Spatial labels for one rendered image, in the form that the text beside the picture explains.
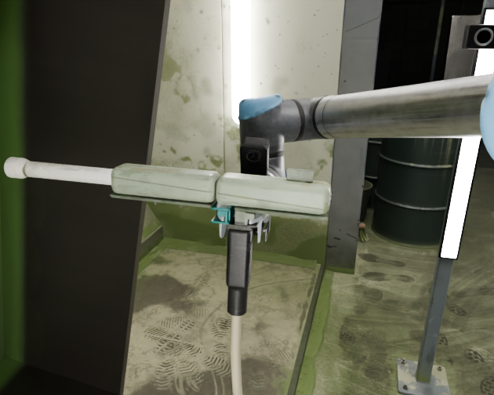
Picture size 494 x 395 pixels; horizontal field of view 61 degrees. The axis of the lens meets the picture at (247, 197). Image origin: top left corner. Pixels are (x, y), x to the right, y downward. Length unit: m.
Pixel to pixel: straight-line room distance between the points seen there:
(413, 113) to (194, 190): 0.35
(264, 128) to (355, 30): 1.54
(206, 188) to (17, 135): 0.56
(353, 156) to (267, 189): 1.86
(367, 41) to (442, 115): 1.69
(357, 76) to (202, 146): 0.98
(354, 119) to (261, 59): 1.65
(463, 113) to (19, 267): 1.01
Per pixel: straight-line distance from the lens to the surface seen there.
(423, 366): 1.97
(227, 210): 0.57
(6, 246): 1.17
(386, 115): 0.72
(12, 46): 1.00
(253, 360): 1.94
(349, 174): 2.42
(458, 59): 7.17
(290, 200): 0.55
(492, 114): 0.42
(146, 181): 0.60
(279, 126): 0.84
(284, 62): 2.37
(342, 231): 2.55
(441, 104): 0.66
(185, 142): 2.62
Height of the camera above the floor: 1.34
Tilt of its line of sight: 21 degrees down
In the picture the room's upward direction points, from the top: straight up
